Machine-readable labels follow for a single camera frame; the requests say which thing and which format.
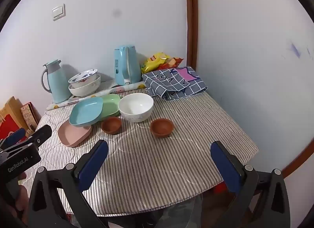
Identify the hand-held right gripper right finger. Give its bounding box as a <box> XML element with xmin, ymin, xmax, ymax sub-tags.
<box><xmin>210</xmin><ymin>141</ymin><xmax>291</xmax><ymax>228</ymax></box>

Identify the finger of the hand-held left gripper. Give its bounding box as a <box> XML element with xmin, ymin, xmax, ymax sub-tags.
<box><xmin>25</xmin><ymin>124</ymin><xmax>53</xmax><ymax>150</ymax></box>
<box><xmin>1</xmin><ymin>128</ymin><xmax>27</xmax><ymax>148</ymax></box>

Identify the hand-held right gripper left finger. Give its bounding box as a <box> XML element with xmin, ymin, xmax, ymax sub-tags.
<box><xmin>27</xmin><ymin>140</ymin><xmax>110</xmax><ymax>228</ymax></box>

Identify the pink plate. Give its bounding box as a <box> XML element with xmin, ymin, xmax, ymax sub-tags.
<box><xmin>58</xmin><ymin>121</ymin><xmax>93</xmax><ymax>148</ymax></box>

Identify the small brown bowl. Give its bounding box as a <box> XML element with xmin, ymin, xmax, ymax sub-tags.
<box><xmin>101</xmin><ymin>117</ymin><xmax>122</xmax><ymax>135</ymax></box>
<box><xmin>150</xmin><ymin>118</ymin><xmax>174</xmax><ymax>138</ymax></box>

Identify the blue plate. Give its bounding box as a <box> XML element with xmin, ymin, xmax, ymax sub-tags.
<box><xmin>69</xmin><ymin>97</ymin><xmax>104</xmax><ymax>127</ymax></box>

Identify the green plate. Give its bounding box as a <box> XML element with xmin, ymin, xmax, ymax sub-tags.
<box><xmin>97</xmin><ymin>94</ymin><xmax>121</xmax><ymax>121</ymax></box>

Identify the person's left hand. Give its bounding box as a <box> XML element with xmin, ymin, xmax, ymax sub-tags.
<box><xmin>12</xmin><ymin>173</ymin><xmax>29</xmax><ymax>219</ymax></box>

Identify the patterned gift box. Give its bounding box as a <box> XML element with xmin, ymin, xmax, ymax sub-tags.
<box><xmin>21</xmin><ymin>102</ymin><xmax>38</xmax><ymax>132</ymax></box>

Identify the red plastic stool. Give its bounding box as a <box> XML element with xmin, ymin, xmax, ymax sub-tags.
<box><xmin>211</xmin><ymin>181</ymin><xmax>229</xmax><ymax>194</ymax></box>

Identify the cardboard box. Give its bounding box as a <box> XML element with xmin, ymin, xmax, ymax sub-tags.
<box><xmin>0</xmin><ymin>97</ymin><xmax>25</xmax><ymax>130</ymax></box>

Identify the fruit printed rolled sheet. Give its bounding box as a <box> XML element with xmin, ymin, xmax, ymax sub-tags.
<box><xmin>46</xmin><ymin>82</ymin><xmax>148</xmax><ymax>111</ymax></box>

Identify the light blue thermos jug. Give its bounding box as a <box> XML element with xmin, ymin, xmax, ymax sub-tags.
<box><xmin>41</xmin><ymin>59</ymin><xmax>72</xmax><ymax>104</ymax></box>

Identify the white patterned bowl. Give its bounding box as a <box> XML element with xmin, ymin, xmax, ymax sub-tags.
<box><xmin>68</xmin><ymin>74</ymin><xmax>101</xmax><ymax>97</ymax></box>

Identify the striped tablecloth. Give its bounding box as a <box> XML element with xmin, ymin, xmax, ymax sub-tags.
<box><xmin>18</xmin><ymin>88</ymin><xmax>259</xmax><ymax>217</ymax></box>

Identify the blue floral bowl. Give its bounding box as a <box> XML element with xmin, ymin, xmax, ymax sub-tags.
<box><xmin>68</xmin><ymin>69</ymin><xmax>99</xmax><ymax>85</ymax></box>

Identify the large white bowl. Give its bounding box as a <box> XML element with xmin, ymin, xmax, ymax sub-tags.
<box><xmin>118</xmin><ymin>93</ymin><xmax>154</xmax><ymax>123</ymax></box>

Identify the brown baseboard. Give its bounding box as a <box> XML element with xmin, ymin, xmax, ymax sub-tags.
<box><xmin>281</xmin><ymin>137</ymin><xmax>314</xmax><ymax>179</ymax></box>

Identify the grey checkered cloth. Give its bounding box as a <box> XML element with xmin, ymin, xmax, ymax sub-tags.
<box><xmin>142</xmin><ymin>66</ymin><xmax>208</xmax><ymax>102</ymax></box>

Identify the light blue electric kettle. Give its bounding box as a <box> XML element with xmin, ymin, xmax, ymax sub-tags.
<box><xmin>113</xmin><ymin>45</ymin><xmax>143</xmax><ymax>86</ymax></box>

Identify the orange snack bag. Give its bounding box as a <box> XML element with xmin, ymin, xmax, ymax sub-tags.
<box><xmin>157</xmin><ymin>57</ymin><xmax>184</xmax><ymax>71</ymax></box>

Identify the yellow snack bag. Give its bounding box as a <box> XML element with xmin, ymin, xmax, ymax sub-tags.
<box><xmin>141</xmin><ymin>52</ymin><xmax>170</xmax><ymax>74</ymax></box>

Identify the white light switch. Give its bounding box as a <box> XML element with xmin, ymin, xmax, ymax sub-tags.
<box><xmin>52</xmin><ymin>4</ymin><xmax>66</xmax><ymax>21</ymax></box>

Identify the brown wooden door frame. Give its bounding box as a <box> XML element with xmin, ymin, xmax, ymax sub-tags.
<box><xmin>184</xmin><ymin>0</ymin><xmax>199</xmax><ymax>70</ymax></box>

